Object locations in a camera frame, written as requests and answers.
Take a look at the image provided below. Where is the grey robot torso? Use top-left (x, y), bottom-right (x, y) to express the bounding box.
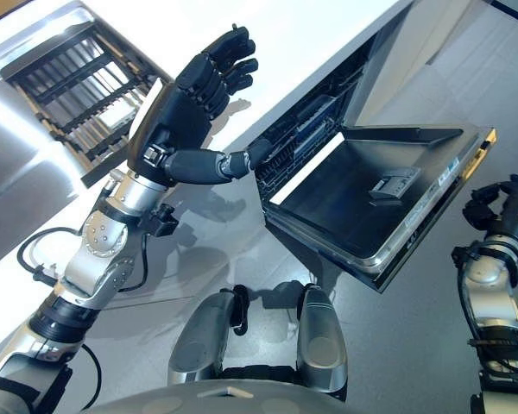
top-left (84, 378), bottom-right (366, 414)

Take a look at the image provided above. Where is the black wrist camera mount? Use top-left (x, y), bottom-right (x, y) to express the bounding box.
top-left (148, 204), bottom-right (179, 239)

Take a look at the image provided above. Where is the silver robot leg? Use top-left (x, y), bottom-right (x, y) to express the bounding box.
top-left (167, 287), bottom-right (243, 386)
top-left (294, 284), bottom-right (349, 401)

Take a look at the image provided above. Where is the open steel dishwasher door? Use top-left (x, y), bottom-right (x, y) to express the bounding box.
top-left (246, 124), bottom-right (498, 295)

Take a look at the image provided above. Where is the stainless steel sink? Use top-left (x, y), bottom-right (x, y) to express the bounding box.
top-left (0, 6), bottom-right (176, 208)

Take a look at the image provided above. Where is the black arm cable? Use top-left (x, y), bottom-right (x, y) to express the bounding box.
top-left (16, 225), bottom-right (150, 299)

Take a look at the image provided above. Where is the silver left robot leg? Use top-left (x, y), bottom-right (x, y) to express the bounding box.
top-left (167, 287), bottom-right (243, 386)

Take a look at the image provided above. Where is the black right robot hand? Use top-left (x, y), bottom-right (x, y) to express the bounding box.
top-left (461, 173), bottom-right (518, 256)

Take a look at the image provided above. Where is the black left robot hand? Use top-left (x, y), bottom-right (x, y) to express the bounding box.
top-left (127, 23), bottom-right (272, 187)

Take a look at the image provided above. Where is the dishwasher interior wire rack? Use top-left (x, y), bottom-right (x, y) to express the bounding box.
top-left (246, 36), bottom-right (379, 195)

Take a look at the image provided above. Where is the black dish drying rack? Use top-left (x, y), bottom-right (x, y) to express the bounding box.
top-left (0, 21), bottom-right (174, 189)

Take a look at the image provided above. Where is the silver right robot leg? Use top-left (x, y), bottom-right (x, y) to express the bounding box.
top-left (294, 284), bottom-right (349, 401)

